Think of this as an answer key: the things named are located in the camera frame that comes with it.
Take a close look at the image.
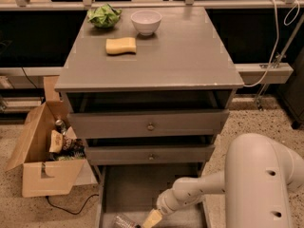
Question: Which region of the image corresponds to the green lettuce head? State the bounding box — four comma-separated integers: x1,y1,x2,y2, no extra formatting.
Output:
86,4,123,29

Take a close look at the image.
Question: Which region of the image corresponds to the metal clamp stand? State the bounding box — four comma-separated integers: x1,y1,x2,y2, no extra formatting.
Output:
255,14,304,111

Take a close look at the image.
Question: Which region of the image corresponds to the open cardboard box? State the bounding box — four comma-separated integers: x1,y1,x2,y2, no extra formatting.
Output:
6,76,97,198

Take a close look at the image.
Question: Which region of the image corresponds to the grey open bottom drawer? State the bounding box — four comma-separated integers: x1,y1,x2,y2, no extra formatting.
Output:
94,163,208,228

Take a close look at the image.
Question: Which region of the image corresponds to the white ceramic bowl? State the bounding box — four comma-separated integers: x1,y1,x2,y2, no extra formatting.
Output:
131,10,162,36

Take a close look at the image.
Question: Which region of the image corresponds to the grey middle drawer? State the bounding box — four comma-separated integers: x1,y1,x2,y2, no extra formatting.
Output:
85,144,215,165

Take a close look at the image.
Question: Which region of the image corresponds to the yellow sponge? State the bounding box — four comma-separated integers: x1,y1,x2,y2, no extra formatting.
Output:
105,37,136,55

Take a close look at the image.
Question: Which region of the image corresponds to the grey wooden drawer cabinet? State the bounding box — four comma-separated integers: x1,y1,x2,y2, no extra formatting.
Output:
54,6,245,176

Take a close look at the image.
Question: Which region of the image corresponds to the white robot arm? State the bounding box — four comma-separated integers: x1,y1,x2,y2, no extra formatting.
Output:
142,133,304,228

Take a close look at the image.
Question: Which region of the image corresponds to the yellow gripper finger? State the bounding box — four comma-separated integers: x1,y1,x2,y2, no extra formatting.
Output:
142,209,162,228

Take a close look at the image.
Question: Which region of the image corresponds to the metal can in box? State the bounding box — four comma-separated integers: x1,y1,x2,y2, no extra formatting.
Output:
55,119,67,135

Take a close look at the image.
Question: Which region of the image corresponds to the grey top drawer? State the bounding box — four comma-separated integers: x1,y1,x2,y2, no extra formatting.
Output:
67,110,229,139

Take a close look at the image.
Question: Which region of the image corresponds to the black floor cable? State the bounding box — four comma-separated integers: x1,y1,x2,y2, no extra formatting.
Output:
46,193,100,216

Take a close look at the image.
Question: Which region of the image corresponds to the white hanging cable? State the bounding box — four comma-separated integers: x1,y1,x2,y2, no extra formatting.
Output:
243,0,301,88

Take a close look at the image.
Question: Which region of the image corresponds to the clear plastic water bottle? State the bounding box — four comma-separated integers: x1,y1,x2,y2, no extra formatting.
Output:
113,214,142,228

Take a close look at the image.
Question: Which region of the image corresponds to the snack bag in box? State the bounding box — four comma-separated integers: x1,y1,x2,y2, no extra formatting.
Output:
49,130,86,161

